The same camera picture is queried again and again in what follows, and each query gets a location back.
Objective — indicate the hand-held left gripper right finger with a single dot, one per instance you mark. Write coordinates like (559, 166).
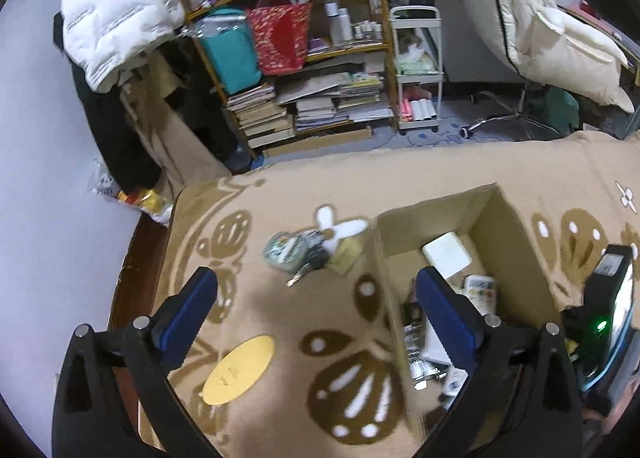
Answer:
(445, 313)

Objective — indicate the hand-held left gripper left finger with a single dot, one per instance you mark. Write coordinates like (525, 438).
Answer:
(192, 308)

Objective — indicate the white remote with coloured buttons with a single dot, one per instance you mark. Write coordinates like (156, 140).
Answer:
(480, 290)

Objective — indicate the grey rounded adapter box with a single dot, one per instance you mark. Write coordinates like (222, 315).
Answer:
(446, 254)

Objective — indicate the cardboard box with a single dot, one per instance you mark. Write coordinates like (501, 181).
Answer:
(520, 248)

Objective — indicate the silver foil packet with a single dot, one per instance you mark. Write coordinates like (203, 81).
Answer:
(420, 368)

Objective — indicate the yellow round disc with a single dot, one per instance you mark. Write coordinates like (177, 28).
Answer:
(239, 370)

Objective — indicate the round green tin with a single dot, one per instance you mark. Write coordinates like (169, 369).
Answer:
(285, 249)

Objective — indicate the tan paper card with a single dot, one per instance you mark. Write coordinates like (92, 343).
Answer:
(345, 257)

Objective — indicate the pile of snack packets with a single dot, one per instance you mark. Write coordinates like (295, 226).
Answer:
(145, 200)

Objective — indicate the tan printed blanket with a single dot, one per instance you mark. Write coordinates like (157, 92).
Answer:
(310, 298)

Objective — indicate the black key bunch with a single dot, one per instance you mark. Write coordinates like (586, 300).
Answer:
(314, 260)

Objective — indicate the small printed packet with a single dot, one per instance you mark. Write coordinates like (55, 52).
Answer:
(313, 236)

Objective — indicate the brown cardboard sheets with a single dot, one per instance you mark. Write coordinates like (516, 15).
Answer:
(175, 138)

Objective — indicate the black hanging garment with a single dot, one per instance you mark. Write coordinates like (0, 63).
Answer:
(120, 138)

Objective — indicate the green bag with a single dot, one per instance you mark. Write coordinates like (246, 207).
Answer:
(561, 108)

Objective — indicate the metal chair base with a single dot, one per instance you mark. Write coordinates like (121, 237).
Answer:
(505, 119)

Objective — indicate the flat long cardboard piece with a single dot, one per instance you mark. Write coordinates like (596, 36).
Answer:
(317, 140)

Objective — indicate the stack of books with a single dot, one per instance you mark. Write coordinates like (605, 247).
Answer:
(315, 108)

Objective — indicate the white trolley cart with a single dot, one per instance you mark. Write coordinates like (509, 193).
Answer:
(417, 75)

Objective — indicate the teal bag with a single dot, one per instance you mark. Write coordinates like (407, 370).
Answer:
(232, 53)

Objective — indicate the wooden shelf rack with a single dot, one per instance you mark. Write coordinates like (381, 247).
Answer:
(350, 50)

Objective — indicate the red patterned bag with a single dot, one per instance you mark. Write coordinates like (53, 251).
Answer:
(280, 38)

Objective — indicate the cream padded chair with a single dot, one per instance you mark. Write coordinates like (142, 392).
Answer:
(540, 18)

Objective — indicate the row of small jars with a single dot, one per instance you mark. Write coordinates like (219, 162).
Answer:
(367, 30)

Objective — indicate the short white bottle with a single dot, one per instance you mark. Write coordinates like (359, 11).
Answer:
(343, 27)

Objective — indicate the tall white bottle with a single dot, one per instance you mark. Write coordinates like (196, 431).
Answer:
(331, 23)

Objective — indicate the white puffer jacket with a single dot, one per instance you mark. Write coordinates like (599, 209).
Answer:
(115, 3)

